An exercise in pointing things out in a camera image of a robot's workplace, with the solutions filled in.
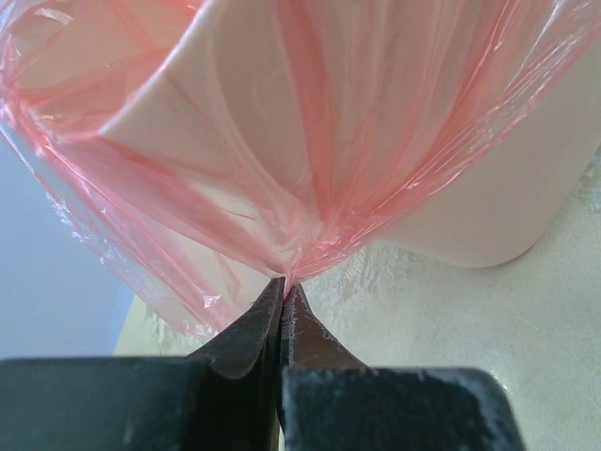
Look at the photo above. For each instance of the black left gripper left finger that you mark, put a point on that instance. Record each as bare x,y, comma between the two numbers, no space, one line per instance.
220,397

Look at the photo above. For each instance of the cream plastic trash bin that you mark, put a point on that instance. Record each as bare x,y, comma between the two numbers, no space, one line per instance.
286,133

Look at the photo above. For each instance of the red plastic trash bag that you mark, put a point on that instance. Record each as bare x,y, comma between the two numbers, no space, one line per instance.
68,67

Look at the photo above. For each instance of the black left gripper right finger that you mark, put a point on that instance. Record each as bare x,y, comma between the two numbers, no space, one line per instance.
330,400

